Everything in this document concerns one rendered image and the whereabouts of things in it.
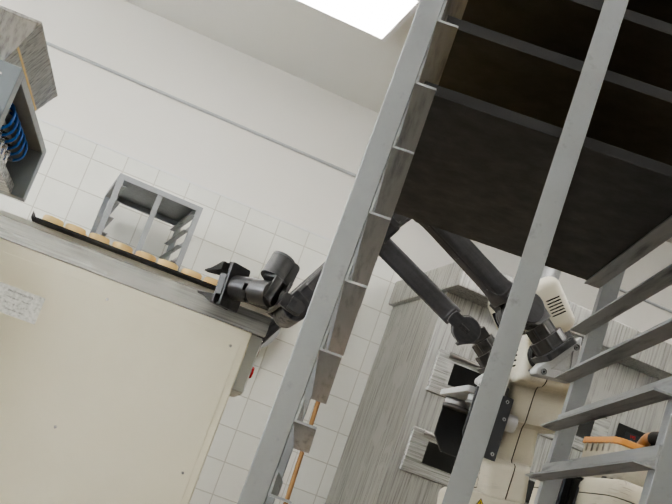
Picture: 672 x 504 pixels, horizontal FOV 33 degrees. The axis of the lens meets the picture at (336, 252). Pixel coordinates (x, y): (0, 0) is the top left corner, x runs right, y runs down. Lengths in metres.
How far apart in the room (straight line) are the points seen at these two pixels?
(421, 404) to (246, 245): 1.60
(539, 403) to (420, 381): 3.25
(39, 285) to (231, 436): 4.33
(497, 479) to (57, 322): 1.12
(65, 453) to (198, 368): 0.35
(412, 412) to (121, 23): 2.97
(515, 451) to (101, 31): 4.85
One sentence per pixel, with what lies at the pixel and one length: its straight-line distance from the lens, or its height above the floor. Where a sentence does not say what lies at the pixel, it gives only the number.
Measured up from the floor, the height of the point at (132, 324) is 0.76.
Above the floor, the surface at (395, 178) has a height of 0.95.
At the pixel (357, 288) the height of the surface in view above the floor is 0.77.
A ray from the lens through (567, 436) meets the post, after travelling 2.02.
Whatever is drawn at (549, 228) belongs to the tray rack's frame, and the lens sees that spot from 1.44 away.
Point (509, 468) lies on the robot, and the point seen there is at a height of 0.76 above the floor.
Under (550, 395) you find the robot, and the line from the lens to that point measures 2.96.
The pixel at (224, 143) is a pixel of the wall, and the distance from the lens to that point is 7.10.
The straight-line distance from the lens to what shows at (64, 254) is 2.72.
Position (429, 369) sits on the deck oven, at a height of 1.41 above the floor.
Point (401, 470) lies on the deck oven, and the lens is 6.14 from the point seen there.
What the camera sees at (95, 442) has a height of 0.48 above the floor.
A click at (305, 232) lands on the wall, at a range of 7.10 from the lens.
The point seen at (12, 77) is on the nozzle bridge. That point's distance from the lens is 2.62.
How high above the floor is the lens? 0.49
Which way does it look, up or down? 13 degrees up
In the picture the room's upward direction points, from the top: 20 degrees clockwise
